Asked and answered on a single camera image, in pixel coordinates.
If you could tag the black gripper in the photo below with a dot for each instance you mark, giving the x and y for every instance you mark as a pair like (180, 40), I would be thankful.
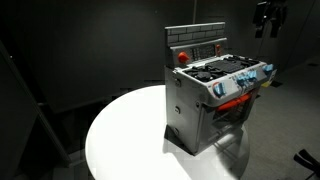
(270, 10)

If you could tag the small orange stove button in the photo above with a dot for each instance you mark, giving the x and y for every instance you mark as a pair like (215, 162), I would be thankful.
(218, 47)

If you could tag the light blue stove knob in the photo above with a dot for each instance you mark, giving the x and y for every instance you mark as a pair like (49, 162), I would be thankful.
(246, 78)
(268, 68)
(219, 89)

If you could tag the yellow object behind stove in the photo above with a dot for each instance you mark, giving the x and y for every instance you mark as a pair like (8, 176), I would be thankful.
(267, 83)

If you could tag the red round stove knob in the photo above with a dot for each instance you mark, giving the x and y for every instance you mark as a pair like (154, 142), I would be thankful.
(183, 57)

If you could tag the grey toy stove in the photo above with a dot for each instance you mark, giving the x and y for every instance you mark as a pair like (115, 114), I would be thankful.
(193, 110)

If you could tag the black stand leg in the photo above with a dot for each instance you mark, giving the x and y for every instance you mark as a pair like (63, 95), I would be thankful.
(308, 161)

